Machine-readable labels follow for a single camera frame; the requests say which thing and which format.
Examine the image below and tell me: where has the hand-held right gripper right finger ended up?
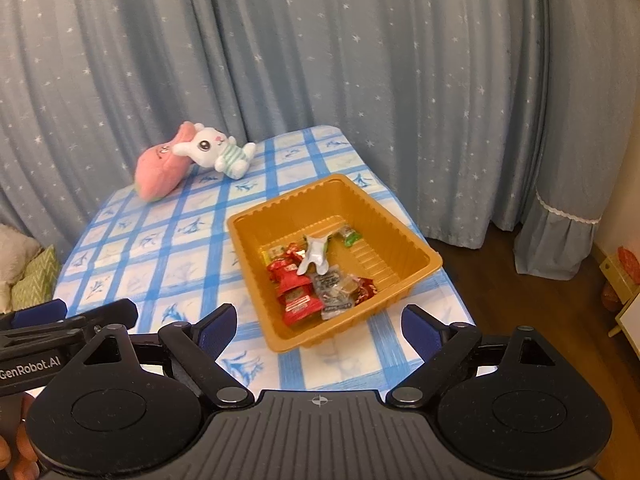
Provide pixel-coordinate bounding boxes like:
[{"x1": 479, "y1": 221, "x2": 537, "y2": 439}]
[{"x1": 386, "y1": 304, "x2": 557, "y2": 407}]

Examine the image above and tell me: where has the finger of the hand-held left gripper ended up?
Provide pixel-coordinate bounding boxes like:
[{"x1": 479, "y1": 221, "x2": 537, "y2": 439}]
[
  {"x1": 65, "y1": 299, "x2": 139, "y2": 335},
  {"x1": 0, "y1": 299, "x2": 68, "y2": 331}
]

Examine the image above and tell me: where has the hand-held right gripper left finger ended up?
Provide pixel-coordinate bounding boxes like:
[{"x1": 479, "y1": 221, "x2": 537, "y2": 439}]
[{"x1": 80, "y1": 304, "x2": 254, "y2": 407}]

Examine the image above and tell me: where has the red twist-wrapped candy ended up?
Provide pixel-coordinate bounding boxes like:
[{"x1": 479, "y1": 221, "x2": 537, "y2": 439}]
[{"x1": 350, "y1": 277, "x2": 376, "y2": 306}]

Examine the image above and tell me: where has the grey transparent snack packet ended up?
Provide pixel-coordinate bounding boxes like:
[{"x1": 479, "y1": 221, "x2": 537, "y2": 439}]
[{"x1": 312, "y1": 266, "x2": 357, "y2": 321}]

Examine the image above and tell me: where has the small red gold candy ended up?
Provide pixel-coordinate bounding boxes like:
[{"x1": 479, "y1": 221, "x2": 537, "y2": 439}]
[{"x1": 264, "y1": 242, "x2": 307, "y2": 262}]

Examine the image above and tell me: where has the silver candy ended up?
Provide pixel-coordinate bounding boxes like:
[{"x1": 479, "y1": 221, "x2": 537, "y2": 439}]
[{"x1": 297, "y1": 232, "x2": 334, "y2": 277}]

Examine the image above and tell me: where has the orange plastic tray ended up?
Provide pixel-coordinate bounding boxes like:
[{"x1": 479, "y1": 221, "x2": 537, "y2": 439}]
[{"x1": 226, "y1": 173, "x2": 444, "y2": 355}]

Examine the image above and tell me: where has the person's left hand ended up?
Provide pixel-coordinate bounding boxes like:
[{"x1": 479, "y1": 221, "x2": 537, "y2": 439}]
[{"x1": 0, "y1": 392, "x2": 46, "y2": 480}]

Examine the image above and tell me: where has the green chevron cushion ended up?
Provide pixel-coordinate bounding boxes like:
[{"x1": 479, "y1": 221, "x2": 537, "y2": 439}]
[{"x1": 10, "y1": 245, "x2": 61, "y2": 311}]

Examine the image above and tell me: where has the beige pillow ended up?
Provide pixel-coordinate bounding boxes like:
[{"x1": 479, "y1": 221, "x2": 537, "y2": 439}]
[{"x1": 0, "y1": 223, "x2": 43, "y2": 311}]

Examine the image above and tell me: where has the blue checked tablecloth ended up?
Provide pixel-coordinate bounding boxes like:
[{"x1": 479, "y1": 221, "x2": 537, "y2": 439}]
[{"x1": 52, "y1": 125, "x2": 476, "y2": 393}]

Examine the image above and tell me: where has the pink plush toy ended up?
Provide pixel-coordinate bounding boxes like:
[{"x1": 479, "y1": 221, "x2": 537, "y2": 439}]
[{"x1": 134, "y1": 121, "x2": 198, "y2": 203}]

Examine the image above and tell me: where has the lace-trimmed blue curtain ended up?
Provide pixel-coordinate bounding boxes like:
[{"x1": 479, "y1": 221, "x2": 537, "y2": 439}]
[{"x1": 515, "y1": 0, "x2": 640, "y2": 281}]

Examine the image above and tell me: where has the white rabbit plush toy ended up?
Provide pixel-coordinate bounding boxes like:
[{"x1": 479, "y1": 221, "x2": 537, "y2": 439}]
[{"x1": 172, "y1": 122, "x2": 258, "y2": 181}]

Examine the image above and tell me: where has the light wooden furniture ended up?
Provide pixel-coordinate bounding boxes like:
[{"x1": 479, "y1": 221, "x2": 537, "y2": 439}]
[{"x1": 597, "y1": 245, "x2": 640, "y2": 338}]

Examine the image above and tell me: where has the blue starry curtain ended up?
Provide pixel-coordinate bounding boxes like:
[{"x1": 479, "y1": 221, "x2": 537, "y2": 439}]
[{"x1": 0, "y1": 0, "x2": 556, "y2": 251}]

